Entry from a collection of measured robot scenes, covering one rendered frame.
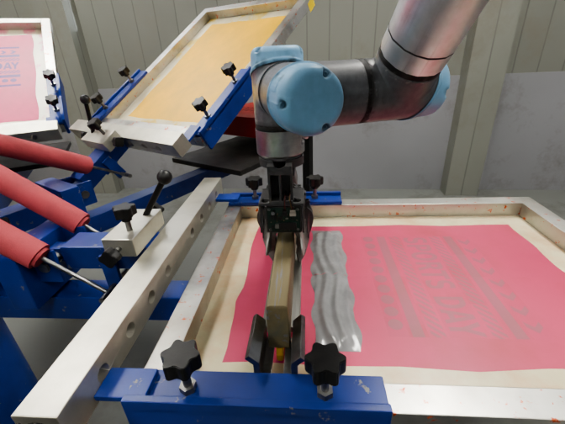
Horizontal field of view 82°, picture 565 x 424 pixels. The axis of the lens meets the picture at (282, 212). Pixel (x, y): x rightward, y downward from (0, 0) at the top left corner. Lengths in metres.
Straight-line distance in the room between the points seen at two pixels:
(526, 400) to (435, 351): 0.12
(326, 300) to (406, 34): 0.41
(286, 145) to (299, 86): 0.15
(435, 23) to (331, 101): 0.11
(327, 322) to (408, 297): 0.16
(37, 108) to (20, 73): 0.24
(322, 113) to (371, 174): 3.21
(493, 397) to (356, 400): 0.16
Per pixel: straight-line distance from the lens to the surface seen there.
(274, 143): 0.48
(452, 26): 0.38
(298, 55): 0.48
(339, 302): 0.59
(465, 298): 0.67
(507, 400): 0.49
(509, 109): 3.77
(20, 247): 0.72
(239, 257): 0.72
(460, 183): 3.64
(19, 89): 1.82
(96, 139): 1.14
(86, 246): 0.72
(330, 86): 0.36
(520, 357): 0.60
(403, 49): 0.39
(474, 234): 0.88
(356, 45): 3.35
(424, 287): 0.67
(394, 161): 3.56
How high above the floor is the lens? 1.35
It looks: 26 degrees down
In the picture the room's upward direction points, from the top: 3 degrees counter-clockwise
